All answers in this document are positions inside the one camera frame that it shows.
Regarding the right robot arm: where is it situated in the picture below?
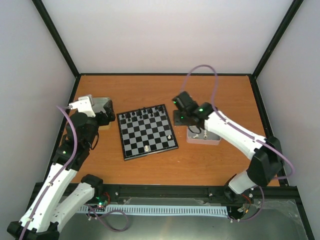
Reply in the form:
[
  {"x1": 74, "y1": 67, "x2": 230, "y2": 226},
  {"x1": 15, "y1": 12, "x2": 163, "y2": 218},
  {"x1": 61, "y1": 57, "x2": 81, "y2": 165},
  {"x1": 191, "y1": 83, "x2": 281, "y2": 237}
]
[{"x1": 172, "y1": 91, "x2": 284, "y2": 202}]

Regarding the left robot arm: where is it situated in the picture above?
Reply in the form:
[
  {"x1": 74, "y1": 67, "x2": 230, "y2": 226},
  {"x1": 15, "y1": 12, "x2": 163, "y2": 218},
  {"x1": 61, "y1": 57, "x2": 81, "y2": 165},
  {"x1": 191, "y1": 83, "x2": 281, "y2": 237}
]
[{"x1": 7, "y1": 95, "x2": 115, "y2": 240}]

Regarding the pink tin with white pieces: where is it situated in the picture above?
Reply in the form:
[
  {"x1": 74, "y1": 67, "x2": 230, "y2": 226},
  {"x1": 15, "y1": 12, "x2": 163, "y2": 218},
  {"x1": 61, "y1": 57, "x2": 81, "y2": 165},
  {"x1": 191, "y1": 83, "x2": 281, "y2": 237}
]
[{"x1": 186, "y1": 126, "x2": 221, "y2": 146}]

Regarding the black chess piece set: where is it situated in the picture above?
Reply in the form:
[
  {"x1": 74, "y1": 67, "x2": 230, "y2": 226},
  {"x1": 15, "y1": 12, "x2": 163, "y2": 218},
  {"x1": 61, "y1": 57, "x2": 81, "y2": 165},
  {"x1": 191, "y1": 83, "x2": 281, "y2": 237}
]
[{"x1": 117, "y1": 105, "x2": 167, "y2": 124}]

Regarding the empty silver metal tin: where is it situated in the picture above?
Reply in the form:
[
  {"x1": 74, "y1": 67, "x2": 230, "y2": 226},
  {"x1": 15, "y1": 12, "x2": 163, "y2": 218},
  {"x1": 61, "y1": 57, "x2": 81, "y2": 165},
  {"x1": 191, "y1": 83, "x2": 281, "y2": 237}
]
[{"x1": 93, "y1": 97, "x2": 112, "y2": 131}]

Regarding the black and silver chessboard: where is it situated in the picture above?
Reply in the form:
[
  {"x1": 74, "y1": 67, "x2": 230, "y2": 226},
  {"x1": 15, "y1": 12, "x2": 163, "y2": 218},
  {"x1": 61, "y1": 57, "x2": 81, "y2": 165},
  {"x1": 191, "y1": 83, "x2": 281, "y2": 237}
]
[{"x1": 116, "y1": 104, "x2": 179, "y2": 161}]

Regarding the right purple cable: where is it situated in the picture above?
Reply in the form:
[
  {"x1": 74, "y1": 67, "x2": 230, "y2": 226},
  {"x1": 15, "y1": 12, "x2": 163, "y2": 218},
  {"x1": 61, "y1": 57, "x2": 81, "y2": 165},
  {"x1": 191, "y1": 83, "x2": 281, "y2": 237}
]
[{"x1": 179, "y1": 64, "x2": 297, "y2": 223}]

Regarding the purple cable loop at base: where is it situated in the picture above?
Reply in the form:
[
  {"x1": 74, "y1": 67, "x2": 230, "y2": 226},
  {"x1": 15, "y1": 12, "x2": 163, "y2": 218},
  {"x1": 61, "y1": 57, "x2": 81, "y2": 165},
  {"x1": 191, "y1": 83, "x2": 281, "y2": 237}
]
[{"x1": 84, "y1": 203, "x2": 130, "y2": 232}]

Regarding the light blue cable duct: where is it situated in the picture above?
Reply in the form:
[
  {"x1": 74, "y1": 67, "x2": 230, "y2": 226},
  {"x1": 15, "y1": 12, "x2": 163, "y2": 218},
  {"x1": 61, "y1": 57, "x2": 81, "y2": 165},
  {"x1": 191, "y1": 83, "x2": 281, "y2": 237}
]
[{"x1": 95, "y1": 204, "x2": 228, "y2": 218}]

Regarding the black frame post left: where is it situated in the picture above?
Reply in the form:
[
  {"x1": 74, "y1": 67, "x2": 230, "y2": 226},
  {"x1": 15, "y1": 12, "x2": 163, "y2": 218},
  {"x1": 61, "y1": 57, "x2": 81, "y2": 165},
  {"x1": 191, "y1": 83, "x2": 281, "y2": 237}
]
[{"x1": 32, "y1": 0, "x2": 80, "y2": 78}]

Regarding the black frame post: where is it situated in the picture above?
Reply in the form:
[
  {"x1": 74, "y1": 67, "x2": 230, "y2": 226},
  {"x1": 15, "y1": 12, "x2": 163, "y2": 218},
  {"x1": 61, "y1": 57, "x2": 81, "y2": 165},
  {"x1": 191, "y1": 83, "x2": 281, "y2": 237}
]
[
  {"x1": 32, "y1": 0, "x2": 80, "y2": 78},
  {"x1": 252, "y1": 0, "x2": 304, "y2": 80}
]

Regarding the black frame post right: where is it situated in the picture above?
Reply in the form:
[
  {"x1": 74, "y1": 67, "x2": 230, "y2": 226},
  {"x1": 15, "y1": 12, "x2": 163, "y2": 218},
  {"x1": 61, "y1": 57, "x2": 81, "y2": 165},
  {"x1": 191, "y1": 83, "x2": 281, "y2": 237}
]
[{"x1": 252, "y1": 0, "x2": 304, "y2": 80}]

